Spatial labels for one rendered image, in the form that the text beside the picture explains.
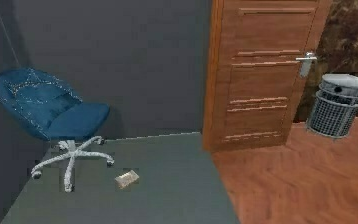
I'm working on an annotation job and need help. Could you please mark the grey metal garbage can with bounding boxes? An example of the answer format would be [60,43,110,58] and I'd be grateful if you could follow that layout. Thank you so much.
[306,73,358,139]

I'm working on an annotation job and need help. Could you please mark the silver door handle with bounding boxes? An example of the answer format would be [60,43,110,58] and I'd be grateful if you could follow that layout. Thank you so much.
[295,51,318,78]

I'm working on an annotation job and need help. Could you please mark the brown wooden room door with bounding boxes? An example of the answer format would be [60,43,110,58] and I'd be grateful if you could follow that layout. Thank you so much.
[202,0,333,153]

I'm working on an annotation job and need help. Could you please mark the blue swivel office chair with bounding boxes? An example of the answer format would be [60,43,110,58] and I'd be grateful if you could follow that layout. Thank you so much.
[0,67,116,194]

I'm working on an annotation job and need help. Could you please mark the small tan rectangular block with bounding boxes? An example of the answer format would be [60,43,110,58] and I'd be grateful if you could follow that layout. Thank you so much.
[114,169,141,190]

